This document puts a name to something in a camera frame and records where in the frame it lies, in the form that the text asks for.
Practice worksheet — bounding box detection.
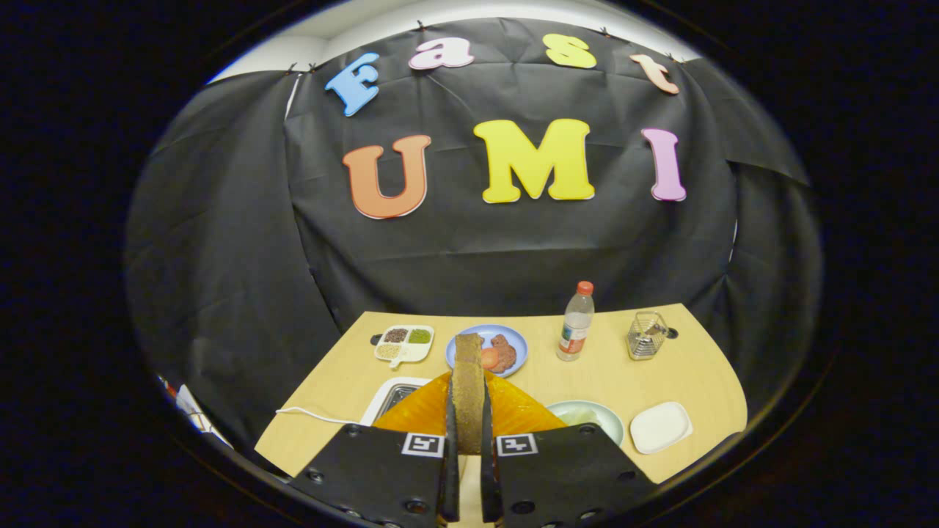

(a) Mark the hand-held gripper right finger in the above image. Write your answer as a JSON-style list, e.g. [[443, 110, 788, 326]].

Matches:
[[481, 370, 657, 528]]

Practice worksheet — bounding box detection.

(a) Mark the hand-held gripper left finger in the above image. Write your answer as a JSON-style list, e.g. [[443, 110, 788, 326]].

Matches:
[[288, 370, 461, 528]]

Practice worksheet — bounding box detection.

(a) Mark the brown toast slice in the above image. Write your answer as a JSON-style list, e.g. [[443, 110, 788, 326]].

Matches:
[[451, 334, 486, 455]]

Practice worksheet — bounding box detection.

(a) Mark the green lettuce leaf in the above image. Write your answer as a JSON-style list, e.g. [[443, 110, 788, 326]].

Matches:
[[558, 407, 606, 428]]

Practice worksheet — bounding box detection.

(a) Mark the white toaster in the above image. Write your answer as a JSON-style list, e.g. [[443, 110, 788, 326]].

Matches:
[[359, 377, 434, 428]]

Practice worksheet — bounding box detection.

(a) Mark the brown meat patty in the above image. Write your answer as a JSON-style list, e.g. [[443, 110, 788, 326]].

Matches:
[[489, 334, 518, 373]]

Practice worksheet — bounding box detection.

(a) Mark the light green plate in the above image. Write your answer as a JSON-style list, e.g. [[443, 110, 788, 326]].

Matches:
[[547, 400, 625, 447]]

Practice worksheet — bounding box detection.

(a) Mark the white seasoning dish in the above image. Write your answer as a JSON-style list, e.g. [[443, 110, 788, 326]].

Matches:
[[373, 325, 435, 369]]

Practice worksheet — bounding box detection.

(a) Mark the blue plate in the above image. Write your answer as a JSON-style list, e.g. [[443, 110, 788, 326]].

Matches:
[[445, 324, 529, 378]]

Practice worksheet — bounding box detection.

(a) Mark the clear bottle with red cap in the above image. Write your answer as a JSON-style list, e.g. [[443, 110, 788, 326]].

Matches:
[[556, 281, 596, 362]]

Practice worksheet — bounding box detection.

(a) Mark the small white square plate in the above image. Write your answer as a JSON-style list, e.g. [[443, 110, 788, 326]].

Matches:
[[629, 401, 693, 455]]

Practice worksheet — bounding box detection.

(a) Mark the white and red bundle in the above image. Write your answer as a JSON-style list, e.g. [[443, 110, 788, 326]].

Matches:
[[158, 374, 235, 450]]

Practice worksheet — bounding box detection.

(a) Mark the white toaster cable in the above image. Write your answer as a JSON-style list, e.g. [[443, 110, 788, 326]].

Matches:
[[275, 406, 364, 426]]

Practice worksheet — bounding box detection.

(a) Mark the wire utensil holder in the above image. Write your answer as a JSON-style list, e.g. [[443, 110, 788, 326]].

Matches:
[[626, 311, 668, 361]]

